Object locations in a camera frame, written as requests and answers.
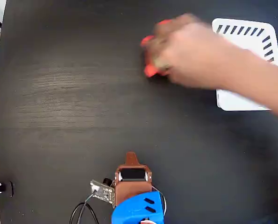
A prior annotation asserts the person's bare forearm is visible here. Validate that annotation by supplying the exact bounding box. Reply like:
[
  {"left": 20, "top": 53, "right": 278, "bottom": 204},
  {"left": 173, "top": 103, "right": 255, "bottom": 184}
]
[{"left": 220, "top": 39, "right": 278, "bottom": 121}]

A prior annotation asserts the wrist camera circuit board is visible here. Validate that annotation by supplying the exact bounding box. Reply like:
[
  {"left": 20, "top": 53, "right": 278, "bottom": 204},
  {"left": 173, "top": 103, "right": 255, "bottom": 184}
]
[{"left": 90, "top": 177, "right": 116, "bottom": 203}]

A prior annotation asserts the person's bare hand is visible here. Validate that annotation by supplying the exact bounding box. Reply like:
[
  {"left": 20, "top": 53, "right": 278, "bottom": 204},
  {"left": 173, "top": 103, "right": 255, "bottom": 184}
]
[{"left": 152, "top": 13, "right": 229, "bottom": 91}]

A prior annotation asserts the red turtle toy gold shell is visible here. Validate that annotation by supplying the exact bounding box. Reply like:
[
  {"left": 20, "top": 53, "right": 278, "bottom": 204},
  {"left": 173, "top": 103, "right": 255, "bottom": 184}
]
[{"left": 140, "top": 19, "right": 172, "bottom": 79}]

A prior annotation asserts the white plastic basket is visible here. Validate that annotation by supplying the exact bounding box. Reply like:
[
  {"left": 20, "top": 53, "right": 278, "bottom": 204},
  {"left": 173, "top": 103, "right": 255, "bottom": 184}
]
[{"left": 211, "top": 18, "right": 278, "bottom": 112}]

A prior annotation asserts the black camera cable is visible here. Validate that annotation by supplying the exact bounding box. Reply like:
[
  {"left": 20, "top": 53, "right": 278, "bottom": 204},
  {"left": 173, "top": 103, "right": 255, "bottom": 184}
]
[{"left": 69, "top": 190, "right": 100, "bottom": 224}]

